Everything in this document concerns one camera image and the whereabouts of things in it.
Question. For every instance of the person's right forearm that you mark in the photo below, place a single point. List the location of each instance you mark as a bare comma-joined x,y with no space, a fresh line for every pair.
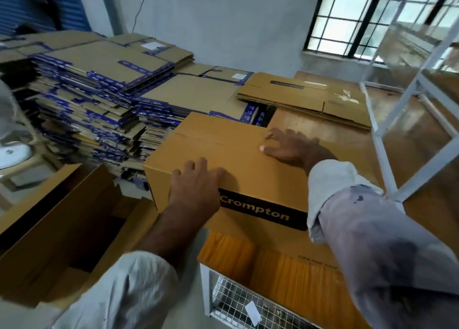
323,164

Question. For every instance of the person's light grey shirt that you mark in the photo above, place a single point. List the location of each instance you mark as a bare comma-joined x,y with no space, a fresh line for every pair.
387,253

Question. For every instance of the white paper tag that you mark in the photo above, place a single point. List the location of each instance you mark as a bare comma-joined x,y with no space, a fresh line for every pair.
252,312

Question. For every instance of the white metal shelf rack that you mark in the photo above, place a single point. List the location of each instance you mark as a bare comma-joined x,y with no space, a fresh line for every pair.
419,85

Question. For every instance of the brown cardboard box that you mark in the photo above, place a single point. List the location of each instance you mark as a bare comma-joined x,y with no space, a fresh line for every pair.
308,96
237,153

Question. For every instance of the blue roller shutter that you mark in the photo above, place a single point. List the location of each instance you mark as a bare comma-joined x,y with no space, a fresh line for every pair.
29,2

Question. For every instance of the large white table fan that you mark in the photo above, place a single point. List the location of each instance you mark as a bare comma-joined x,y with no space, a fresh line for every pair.
11,135

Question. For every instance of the black fan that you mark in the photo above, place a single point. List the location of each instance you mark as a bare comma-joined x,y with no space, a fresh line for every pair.
44,6

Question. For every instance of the person's left forearm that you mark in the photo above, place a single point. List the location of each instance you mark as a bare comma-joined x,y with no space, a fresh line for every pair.
168,235

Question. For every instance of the assembled boxes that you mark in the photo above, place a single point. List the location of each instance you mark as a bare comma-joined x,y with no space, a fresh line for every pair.
50,232

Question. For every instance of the person's right hand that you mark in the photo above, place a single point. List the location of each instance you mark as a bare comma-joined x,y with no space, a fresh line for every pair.
298,149

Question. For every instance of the black framed window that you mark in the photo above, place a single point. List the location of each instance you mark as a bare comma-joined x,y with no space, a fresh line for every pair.
337,17

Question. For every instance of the wooden table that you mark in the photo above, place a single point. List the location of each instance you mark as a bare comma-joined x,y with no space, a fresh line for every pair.
423,210

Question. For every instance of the person's left hand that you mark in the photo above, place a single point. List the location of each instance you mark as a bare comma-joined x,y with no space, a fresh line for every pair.
195,192

